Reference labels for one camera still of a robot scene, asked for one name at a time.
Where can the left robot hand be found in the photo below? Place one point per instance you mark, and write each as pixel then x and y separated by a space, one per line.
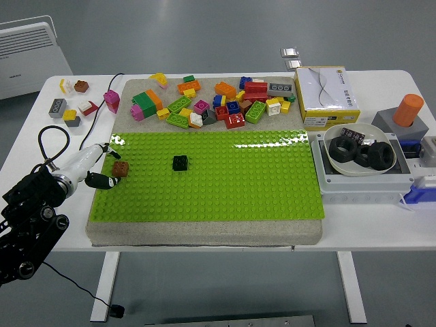
pixel 81 161

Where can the brown building brick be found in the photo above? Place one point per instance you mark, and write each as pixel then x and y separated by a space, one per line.
pixel 120 169
pixel 244 106
pixel 81 86

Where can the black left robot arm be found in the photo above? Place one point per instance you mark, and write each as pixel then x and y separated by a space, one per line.
pixel 30 204

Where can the yellow and grey brick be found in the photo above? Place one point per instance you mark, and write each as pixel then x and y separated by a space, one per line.
pixel 71 118

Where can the white and red brick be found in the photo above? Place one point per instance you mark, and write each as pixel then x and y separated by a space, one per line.
pixel 88 108

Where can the grey long brick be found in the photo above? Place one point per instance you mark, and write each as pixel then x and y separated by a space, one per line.
pixel 280 89
pixel 57 108

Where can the magenta and pink brick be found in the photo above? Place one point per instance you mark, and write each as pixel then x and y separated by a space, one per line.
pixel 111 101

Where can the pink building brick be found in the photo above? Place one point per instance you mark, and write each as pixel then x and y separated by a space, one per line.
pixel 137 112

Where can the large dark green brick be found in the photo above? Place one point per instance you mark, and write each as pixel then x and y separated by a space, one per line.
pixel 143 103

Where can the small yellow brick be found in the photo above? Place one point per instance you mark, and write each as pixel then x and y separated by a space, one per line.
pixel 240 95
pixel 285 106
pixel 185 112
pixel 163 113
pixel 189 93

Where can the large orange brick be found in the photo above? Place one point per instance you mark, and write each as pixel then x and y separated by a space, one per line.
pixel 155 98

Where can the black building brick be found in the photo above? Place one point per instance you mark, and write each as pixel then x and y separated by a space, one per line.
pixel 180 163

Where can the lime green long brick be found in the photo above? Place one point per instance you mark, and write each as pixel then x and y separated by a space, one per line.
pixel 178 104
pixel 177 120
pixel 255 112

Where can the yellow and pink brick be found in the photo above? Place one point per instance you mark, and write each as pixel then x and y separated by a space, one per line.
pixel 159 80

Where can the white and orange brick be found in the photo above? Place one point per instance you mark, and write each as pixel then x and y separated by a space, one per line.
pixel 195 120

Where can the orange long brick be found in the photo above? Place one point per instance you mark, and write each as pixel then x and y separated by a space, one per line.
pixel 225 90
pixel 189 86

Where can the magenta building brick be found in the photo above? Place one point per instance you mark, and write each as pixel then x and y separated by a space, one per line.
pixel 201 106

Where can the grey and black brick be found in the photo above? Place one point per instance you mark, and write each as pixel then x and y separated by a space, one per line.
pixel 208 116

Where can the small dark green brick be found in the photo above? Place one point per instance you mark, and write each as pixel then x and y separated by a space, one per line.
pixel 291 98
pixel 188 78

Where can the green studded baseplate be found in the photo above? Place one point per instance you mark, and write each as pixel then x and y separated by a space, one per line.
pixel 221 184

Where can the red building brick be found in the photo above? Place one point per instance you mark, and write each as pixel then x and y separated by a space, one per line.
pixel 221 112
pixel 235 121

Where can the blue and yellow brick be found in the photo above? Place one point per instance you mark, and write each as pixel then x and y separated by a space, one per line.
pixel 219 101

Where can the blue building brick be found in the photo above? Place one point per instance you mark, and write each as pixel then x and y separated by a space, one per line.
pixel 233 107
pixel 244 82

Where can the large red brick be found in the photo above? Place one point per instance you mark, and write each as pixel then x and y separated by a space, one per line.
pixel 256 90

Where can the small white brick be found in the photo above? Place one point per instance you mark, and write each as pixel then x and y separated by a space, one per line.
pixel 259 80

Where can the white panel heater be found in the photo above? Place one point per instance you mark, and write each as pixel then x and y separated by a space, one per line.
pixel 30 61

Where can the white table leg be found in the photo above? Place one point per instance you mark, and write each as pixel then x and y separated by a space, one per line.
pixel 351 286
pixel 105 286

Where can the metal floor socket plate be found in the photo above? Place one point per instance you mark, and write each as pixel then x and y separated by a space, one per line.
pixel 289 51
pixel 293 64

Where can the yellow and white cardboard box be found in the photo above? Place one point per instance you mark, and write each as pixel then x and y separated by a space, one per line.
pixel 326 93

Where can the large black hex nut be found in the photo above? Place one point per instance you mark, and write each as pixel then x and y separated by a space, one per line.
pixel 376 160
pixel 337 151

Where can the dark circuit board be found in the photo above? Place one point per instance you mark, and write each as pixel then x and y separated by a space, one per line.
pixel 353 133

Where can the white bowl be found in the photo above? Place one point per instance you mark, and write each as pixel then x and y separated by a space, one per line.
pixel 354 169

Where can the small black hex nut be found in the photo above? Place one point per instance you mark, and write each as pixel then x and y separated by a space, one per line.
pixel 361 159

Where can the grey junction box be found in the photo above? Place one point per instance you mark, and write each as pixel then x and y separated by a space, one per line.
pixel 361 189

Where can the grey block with hole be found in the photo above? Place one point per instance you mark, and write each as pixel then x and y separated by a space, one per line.
pixel 385 119

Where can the white zip tie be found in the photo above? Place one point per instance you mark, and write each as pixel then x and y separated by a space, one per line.
pixel 405 203

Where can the blue clamp part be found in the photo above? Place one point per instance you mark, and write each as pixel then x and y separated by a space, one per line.
pixel 410 148

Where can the orange cylinder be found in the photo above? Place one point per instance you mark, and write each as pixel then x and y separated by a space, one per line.
pixel 407 109

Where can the grey socket block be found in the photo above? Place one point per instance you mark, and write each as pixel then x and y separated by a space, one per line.
pixel 429 147

